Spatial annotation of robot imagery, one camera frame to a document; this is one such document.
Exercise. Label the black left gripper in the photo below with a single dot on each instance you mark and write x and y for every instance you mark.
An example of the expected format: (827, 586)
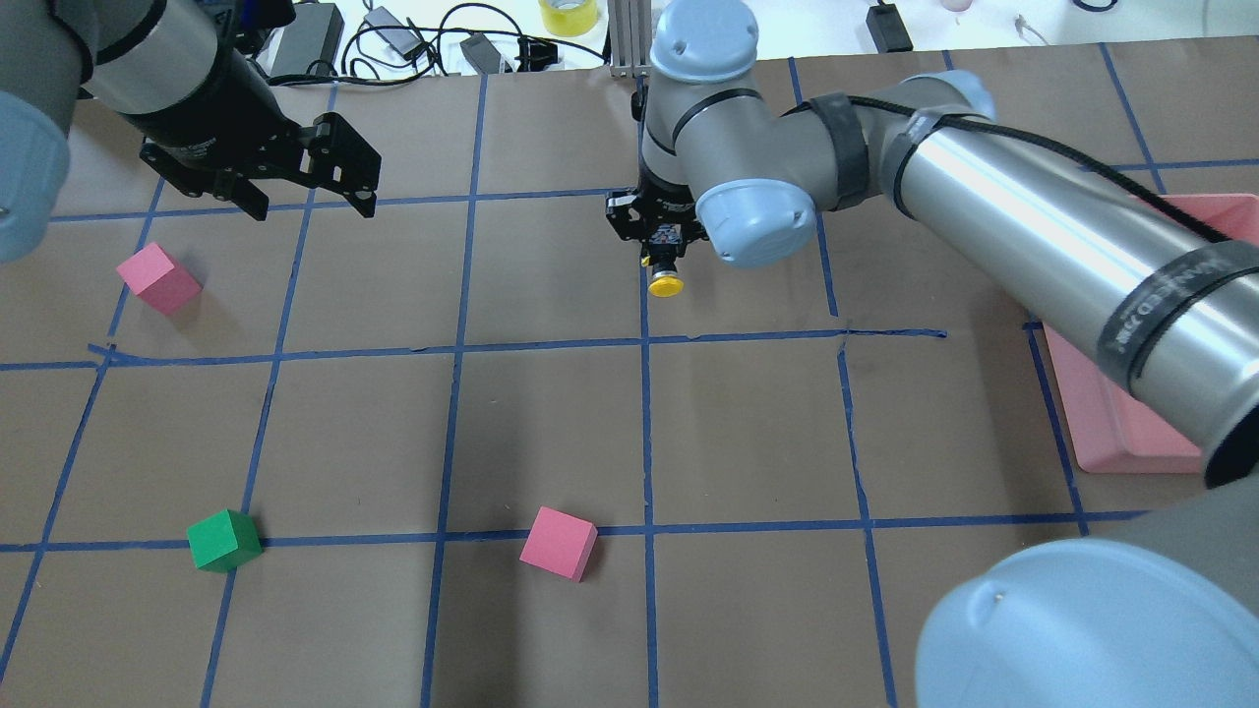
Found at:
(214, 120)

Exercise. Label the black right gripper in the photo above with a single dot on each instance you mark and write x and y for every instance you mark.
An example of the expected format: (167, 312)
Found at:
(661, 206)

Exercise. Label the yellow push button switch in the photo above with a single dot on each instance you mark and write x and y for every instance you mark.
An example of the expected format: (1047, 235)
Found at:
(659, 255)

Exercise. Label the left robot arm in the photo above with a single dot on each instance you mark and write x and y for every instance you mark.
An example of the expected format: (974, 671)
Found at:
(129, 55)

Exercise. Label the black power adapter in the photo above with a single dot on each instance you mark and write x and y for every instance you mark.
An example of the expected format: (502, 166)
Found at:
(307, 45)

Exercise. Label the pink cube far side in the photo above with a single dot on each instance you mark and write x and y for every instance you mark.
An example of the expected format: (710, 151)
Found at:
(161, 281)

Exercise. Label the pink cube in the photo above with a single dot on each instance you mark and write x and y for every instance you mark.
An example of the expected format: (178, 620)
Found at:
(559, 543)
(161, 281)

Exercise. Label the grey usb hub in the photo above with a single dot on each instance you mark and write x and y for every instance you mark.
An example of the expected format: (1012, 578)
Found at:
(404, 40)

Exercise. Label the yellow tape roll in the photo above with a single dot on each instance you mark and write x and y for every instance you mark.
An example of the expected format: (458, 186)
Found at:
(569, 18)

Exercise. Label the small black adapter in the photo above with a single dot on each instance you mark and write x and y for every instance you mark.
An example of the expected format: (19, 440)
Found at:
(887, 29)

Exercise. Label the pink cube near centre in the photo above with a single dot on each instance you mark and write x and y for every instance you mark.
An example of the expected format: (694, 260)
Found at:
(559, 543)

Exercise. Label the green cube near base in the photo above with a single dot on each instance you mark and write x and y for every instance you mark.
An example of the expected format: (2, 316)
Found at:
(223, 541)

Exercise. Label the aluminium frame post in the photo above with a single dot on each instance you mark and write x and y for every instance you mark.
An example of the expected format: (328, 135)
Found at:
(630, 31)

